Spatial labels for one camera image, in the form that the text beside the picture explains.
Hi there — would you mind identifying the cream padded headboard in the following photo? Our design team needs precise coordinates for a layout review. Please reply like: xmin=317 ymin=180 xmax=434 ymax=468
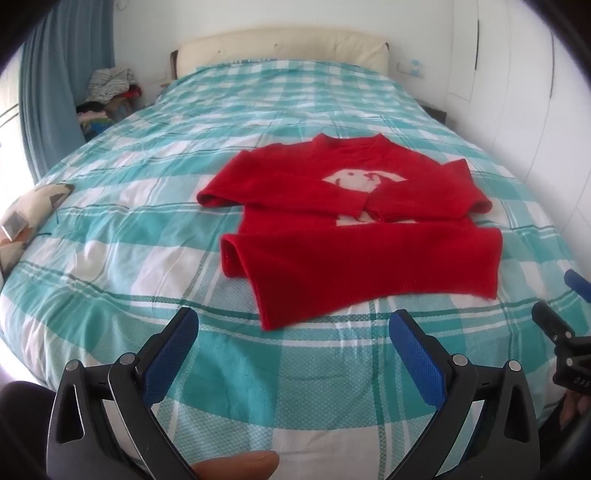
xmin=170 ymin=26 xmax=390 ymax=80

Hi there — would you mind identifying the pile of clothes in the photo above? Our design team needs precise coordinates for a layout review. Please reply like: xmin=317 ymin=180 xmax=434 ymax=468
xmin=76 ymin=67 xmax=142 ymax=142

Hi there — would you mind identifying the person's right hand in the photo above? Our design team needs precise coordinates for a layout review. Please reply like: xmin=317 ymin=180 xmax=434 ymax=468
xmin=559 ymin=390 xmax=591 ymax=430

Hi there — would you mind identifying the blue curtain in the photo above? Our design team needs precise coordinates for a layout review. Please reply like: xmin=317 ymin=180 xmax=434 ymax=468
xmin=19 ymin=1 xmax=114 ymax=181

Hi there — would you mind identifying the white wall socket panel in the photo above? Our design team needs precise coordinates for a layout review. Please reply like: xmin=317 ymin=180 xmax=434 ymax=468
xmin=397 ymin=59 xmax=423 ymax=78

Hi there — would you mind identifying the red knit sweater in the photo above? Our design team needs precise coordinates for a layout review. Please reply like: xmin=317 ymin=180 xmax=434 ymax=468
xmin=197 ymin=135 xmax=503 ymax=330

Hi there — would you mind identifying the dark bedside table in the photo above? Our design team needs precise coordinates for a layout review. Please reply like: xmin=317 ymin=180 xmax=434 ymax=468
xmin=421 ymin=104 xmax=447 ymax=125

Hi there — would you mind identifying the teal plaid bed cover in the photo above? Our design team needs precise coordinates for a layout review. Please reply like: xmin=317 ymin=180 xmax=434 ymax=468
xmin=1 ymin=60 xmax=590 ymax=479

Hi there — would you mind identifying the patterned cushion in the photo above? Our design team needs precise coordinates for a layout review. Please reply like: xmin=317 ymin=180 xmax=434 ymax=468
xmin=1 ymin=183 xmax=74 ymax=281

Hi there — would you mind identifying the white wardrobe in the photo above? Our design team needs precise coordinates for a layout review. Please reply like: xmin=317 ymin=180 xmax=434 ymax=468
xmin=445 ymin=0 xmax=591 ymax=241

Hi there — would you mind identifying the person's left hand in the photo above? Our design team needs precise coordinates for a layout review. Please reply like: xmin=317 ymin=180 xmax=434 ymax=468
xmin=191 ymin=451 xmax=280 ymax=480

